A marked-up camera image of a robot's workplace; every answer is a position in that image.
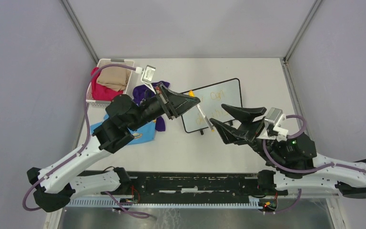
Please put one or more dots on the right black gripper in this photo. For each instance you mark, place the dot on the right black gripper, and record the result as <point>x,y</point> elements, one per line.
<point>244,115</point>

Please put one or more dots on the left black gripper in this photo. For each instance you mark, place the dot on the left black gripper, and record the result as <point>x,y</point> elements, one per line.
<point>178,103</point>

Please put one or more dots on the white orange marker pen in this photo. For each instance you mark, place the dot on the white orange marker pen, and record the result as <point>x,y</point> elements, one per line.
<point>203,115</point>

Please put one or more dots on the black framed whiteboard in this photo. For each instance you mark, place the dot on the black framed whiteboard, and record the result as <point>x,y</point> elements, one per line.
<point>212,97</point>

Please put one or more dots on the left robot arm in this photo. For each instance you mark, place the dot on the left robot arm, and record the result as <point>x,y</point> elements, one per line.
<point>55,186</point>

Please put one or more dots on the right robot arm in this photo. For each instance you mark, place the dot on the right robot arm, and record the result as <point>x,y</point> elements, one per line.
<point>292,160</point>

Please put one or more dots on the purple cloth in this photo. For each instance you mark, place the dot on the purple cloth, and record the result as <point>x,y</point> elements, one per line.
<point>141,93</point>

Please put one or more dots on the blue patterned cloth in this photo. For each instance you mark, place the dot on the blue patterned cloth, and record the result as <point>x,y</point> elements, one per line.
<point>143,134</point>

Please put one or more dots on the white plastic basket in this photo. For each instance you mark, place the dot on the white plastic basket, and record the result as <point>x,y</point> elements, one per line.
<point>103,62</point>

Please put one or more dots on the beige cloth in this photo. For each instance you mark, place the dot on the beige cloth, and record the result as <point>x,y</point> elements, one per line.
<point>113,77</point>

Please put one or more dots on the red cloth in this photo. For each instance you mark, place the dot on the red cloth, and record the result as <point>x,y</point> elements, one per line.
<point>100,92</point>

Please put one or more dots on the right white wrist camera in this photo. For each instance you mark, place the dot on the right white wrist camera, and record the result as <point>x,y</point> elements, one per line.
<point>273,129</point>

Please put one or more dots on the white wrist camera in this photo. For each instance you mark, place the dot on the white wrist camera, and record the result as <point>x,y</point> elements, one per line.
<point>147,76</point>
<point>273,129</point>

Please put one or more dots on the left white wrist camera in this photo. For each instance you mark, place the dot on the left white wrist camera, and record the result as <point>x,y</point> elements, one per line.
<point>147,76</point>

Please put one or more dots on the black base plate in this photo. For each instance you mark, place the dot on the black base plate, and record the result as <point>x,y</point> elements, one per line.
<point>197,188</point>

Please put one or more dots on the white slotted cable duct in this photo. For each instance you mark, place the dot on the white slotted cable duct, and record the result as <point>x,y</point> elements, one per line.
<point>108,202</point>

